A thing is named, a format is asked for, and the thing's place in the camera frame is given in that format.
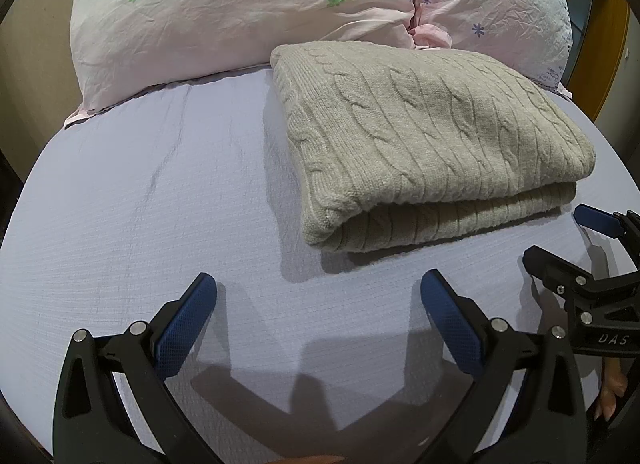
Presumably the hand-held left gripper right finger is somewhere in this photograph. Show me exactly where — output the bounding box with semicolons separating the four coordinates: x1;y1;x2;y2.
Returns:
420;269;589;464

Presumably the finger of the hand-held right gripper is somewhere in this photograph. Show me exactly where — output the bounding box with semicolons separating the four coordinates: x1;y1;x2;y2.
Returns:
522;245;640;320
573;203;640;265

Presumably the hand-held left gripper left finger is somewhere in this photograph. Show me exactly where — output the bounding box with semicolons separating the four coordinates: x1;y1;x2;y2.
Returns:
52;272;219;464

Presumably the beige cable knit sweater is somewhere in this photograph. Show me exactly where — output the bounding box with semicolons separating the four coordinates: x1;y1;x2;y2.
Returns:
270;41;597;254

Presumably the person's right hand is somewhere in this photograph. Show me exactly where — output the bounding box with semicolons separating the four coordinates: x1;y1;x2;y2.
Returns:
594;357;629;421

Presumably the lavender bed sheet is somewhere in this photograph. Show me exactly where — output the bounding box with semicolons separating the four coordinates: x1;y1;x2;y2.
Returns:
0;66;632;464

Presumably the wooden headboard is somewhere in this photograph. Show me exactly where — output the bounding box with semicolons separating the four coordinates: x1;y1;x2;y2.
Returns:
559;0;634;121

